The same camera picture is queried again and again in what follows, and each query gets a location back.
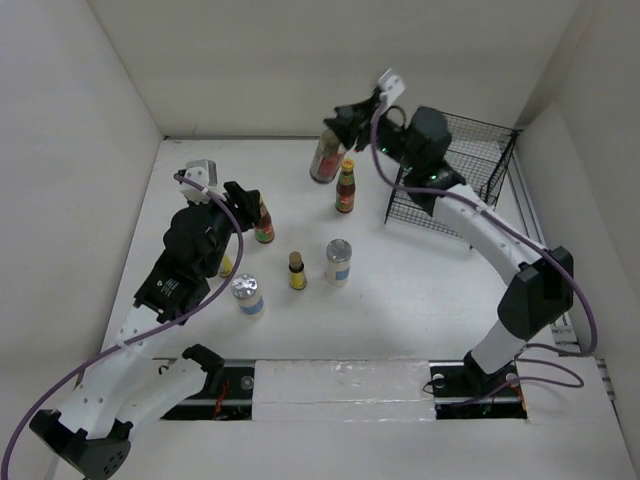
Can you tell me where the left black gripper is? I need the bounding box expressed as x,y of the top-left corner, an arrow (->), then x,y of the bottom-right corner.
187,182 -> 258,278

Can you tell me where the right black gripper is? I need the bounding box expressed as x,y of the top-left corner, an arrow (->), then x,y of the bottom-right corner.
326,94 -> 423,172

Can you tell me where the tall clear black-cap bottle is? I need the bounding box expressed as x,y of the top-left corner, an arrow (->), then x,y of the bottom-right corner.
310,128 -> 345,184

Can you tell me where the white jar silver lid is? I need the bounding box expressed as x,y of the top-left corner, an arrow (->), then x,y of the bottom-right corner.
325,239 -> 352,287
231,274 -> 264,319

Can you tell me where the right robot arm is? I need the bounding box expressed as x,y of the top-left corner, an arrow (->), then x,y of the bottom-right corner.
323,90 -> 574,397

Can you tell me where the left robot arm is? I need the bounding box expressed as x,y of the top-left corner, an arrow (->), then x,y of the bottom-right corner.
29,171 -> 260,479

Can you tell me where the yellow-cap sauce bottle left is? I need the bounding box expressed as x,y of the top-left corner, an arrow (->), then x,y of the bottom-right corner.
254,197 -> 275,244

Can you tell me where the yellow-cap sauce bottle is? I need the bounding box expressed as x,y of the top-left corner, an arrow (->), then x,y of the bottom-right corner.
335,158 -> 356,213
254,197 -> 275,244

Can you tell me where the yellow-cap sauce bottle right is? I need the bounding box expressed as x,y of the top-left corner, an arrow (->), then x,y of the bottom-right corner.
335,158 -> 356,213

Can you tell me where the small yellow bottle left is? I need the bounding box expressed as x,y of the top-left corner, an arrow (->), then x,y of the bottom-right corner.
218,254 -> 233,278

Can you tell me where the small yellow bottle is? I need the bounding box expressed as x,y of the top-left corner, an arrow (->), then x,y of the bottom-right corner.
288,251 -> 307,290
218,254 -> 233,278

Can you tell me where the small yellow bottle centre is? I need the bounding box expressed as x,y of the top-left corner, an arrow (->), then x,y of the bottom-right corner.
288,251 -> 307,290

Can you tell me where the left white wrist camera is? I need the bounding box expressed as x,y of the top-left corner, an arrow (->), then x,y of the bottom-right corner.
177,159 -> 218,204

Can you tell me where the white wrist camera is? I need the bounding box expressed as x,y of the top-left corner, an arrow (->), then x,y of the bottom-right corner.
376,68 -> 405,106
177,159 -> 218,204

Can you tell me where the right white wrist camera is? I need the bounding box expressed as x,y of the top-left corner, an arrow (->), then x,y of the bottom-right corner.
376,68 -> 405,106

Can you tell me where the black wire mesh rack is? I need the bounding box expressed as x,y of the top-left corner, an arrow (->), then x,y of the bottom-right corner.
385,113 -> 521,238

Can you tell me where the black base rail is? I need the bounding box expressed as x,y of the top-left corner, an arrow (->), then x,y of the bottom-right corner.
164,361 -> 527,421

